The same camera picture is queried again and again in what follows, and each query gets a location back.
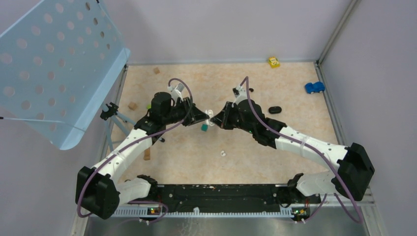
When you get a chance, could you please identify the white earbud charging case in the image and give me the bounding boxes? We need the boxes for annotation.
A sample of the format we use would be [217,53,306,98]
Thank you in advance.
[205,110,214,126]

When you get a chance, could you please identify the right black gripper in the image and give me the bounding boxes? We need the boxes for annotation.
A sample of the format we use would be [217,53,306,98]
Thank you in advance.
[211,102,255,134]

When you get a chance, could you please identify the blue toy car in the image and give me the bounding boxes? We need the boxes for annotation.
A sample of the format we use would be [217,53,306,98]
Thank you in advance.
[304,82,326,94]

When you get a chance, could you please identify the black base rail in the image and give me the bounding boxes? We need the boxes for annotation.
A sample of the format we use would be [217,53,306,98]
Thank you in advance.
[149,184,321,213]

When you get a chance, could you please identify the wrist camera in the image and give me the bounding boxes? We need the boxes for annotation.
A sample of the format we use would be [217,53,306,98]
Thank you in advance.
[233,86,247,105]
[171,83,184,102]

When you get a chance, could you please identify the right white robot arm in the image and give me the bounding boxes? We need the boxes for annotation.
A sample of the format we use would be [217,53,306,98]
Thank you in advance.
[210,100,375,203]

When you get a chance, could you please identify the yellow toy car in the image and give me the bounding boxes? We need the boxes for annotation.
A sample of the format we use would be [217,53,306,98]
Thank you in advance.
[268,57,280,68]

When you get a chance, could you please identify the black earbud case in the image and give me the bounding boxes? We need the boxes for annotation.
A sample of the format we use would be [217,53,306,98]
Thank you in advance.
[268,106,282,115]

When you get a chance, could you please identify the wooden block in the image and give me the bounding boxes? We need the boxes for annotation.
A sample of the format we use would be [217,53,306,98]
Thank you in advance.
[143,148,150,161]

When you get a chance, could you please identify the blue perforated metal panel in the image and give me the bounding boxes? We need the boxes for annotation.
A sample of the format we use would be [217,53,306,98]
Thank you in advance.
[0,0,130,150]

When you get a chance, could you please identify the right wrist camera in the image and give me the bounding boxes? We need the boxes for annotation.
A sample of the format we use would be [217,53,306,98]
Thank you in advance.
[233,86,247,105]

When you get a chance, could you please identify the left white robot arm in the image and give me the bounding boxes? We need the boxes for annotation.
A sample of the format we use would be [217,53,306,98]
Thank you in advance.
[75,92,209,219]

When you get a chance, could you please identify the teal cube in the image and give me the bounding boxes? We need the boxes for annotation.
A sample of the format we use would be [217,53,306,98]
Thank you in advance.
[201,124,209,132]

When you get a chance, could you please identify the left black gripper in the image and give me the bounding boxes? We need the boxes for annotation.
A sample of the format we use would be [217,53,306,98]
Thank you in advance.
[163,96,209,126]

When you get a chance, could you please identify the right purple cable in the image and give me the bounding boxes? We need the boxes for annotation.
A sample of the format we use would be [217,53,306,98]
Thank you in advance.
[240,76,364,224]

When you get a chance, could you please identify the blue tripod stand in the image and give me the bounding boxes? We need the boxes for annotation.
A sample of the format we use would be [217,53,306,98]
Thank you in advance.
[100,102,135,151]

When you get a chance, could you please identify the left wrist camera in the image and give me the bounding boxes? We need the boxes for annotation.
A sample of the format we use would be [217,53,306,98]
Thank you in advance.
[171,83,184,102]

